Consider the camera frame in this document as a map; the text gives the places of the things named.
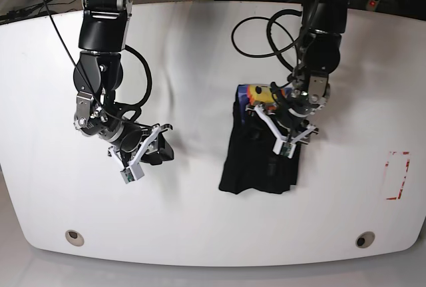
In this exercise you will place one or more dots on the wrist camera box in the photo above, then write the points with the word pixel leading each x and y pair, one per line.
pixel 132 173
pixel 284 149

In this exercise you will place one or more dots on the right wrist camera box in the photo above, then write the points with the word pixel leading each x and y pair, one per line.
pixel 132 173

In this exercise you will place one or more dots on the right gripper body with mount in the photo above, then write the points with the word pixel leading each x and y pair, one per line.
pixel 142 145

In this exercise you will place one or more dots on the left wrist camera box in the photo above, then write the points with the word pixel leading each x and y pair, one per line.
pixel 284 149

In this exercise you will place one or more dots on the black T-shirt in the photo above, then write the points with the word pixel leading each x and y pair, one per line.
pixel 251 162

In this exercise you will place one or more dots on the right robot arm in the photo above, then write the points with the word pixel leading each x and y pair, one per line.
pixel 99 73

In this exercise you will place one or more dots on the red tape rectangle marking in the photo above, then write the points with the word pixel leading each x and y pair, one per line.
pixel 395 174

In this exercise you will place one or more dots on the black tripod leg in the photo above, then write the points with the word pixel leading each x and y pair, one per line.
pixel 22 13

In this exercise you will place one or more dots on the left gripper body with mount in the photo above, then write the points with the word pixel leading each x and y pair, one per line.
pixel 288 132

